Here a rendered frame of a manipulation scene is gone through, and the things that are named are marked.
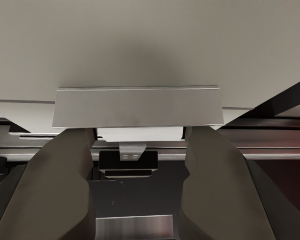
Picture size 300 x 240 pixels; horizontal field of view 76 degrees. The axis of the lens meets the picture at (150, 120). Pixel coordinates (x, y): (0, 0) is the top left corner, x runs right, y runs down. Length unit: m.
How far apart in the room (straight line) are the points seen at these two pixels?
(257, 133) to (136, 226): 0.44
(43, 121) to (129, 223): 0.12
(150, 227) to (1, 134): 0.40
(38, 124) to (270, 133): 0.54
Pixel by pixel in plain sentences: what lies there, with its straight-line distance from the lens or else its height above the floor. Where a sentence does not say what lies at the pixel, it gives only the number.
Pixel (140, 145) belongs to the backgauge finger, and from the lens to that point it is 0.25.
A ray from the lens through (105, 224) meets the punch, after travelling 0.22.
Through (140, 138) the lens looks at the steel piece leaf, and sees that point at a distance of 0.21.
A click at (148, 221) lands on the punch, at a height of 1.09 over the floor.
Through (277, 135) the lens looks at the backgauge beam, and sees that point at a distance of 0.61.
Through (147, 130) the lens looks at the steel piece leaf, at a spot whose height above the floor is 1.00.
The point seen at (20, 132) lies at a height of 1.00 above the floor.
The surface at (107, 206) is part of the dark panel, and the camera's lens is 0.72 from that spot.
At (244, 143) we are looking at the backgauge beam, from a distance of 0.55.
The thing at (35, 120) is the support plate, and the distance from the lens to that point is 0.17.
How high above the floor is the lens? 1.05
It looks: 18 degrees down
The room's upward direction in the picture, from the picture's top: 179 degrees clockwise
